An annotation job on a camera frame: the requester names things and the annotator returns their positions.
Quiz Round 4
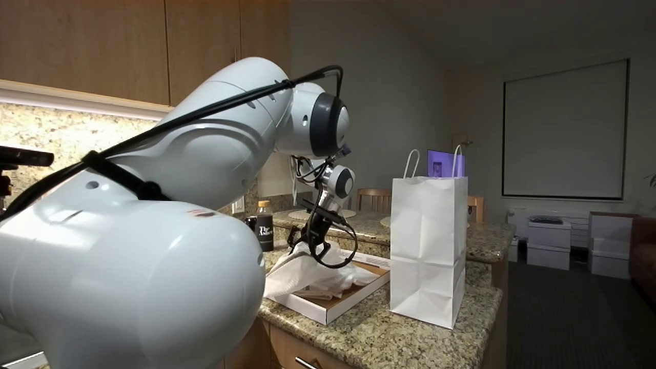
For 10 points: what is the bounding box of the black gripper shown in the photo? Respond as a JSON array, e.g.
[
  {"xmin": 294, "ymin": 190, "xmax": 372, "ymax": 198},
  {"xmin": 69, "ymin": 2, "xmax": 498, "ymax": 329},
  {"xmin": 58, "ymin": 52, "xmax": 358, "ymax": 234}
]
[{"xmin": 286, "ymin": 203, "xmax": 345, "ymax": 267}]

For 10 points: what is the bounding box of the white waffle towel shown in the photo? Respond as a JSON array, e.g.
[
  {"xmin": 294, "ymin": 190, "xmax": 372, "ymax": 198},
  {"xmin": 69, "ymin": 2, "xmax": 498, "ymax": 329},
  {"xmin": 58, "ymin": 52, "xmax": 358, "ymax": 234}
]
[{"xmin": 320, "ymin": 263, "xmax": 379, "ymax": 298}]

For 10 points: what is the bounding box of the flat white cardboard box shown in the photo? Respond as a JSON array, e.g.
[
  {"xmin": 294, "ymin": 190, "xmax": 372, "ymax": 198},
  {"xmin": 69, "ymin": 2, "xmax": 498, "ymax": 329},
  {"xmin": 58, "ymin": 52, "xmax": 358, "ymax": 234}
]
[{"xmin": 262, "ymin": 248, "xmax": 391, "ymax": 329}]

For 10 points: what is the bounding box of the white paper bag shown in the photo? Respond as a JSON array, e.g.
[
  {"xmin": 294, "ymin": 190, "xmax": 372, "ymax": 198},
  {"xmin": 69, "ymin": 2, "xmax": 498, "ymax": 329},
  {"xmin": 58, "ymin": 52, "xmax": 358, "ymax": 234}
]
[{"xmin": 388, "ymin": 145, "xmax": 471, "ymax": 333}]

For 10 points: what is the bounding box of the purple bag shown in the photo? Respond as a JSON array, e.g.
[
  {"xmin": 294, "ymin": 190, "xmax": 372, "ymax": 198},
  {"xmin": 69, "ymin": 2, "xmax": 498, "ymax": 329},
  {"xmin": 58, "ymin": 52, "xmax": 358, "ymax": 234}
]
[{"xmin": 427, "ymin": 150, "xmax": 470, "ymax": 181}]

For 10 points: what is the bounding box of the white storage box stack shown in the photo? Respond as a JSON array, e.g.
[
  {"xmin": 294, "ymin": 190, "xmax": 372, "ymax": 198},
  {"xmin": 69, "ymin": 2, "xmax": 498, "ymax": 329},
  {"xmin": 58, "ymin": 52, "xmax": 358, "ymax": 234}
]
[
  {"xmin": 524, "ymin": 214, "xmax": 574, "ymax": 273},
  {"xmin": 588, "ymin": 209, "xmax": 637, "ymax": 281}
]

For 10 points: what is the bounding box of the dark bottle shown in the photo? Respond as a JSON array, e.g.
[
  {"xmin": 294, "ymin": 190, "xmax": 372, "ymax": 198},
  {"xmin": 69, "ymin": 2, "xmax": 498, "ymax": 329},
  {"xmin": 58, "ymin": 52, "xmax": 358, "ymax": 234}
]
[{"xmin": 252, "ymin": 198, "xmax": 277, "ymax": 252}]

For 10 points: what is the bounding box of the wooden chair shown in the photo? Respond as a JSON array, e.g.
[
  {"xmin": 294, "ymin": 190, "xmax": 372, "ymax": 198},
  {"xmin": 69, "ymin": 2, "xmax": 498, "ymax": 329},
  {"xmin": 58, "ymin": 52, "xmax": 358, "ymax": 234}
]
[
  {"xmin": 465, "ymin": 194, "xmax": 488, "ymax": 226},
  {"xmin": 354, "ymin": 186, "xmax": 393, "ymax": 214}
]

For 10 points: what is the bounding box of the white projector screen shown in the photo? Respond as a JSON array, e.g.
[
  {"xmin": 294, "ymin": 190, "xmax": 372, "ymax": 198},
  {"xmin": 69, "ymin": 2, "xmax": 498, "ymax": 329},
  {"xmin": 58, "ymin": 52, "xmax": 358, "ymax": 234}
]
[{"xmin": 501, "ymin": 57, "xmax": 632, "ymax": 200}]

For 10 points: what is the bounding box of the metal drawer handle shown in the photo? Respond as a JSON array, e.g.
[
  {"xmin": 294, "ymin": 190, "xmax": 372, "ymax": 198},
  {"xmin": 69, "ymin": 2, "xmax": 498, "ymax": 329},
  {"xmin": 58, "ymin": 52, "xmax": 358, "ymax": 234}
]
[{"xmin": 294, "ymin": 353, "xmax": 324, "ymax": 369}]

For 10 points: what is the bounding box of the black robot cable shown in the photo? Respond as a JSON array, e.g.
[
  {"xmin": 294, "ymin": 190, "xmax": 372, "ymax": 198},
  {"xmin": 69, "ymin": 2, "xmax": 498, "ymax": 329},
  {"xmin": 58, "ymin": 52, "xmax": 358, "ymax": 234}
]
[{"xmin": 0, "ymin": 64, "xmax": 360, "ymax": 271}]

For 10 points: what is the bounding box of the black cable strap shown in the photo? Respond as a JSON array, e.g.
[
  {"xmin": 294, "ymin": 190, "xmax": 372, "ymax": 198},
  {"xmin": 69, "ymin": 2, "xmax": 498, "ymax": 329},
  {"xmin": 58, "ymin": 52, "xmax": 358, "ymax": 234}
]
[{"xmin": 80, "ymin": 150, "xmax": 172, "ymax": 203}]

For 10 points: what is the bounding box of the wooden wall cabinet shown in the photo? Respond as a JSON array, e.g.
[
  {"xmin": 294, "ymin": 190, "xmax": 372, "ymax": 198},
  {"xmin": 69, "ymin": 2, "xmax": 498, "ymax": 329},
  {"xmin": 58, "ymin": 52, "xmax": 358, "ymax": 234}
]
[{"xmin": 0, "ymin": 0, "xmax": 294, "ymax": 114}]

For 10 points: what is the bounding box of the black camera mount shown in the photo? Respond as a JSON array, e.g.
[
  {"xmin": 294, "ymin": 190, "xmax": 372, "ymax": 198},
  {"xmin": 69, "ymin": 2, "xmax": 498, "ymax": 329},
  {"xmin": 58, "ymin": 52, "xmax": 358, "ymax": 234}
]
[{"xmin": 0, "ymin": 144, "xmax": 55, "ymax": 200}]

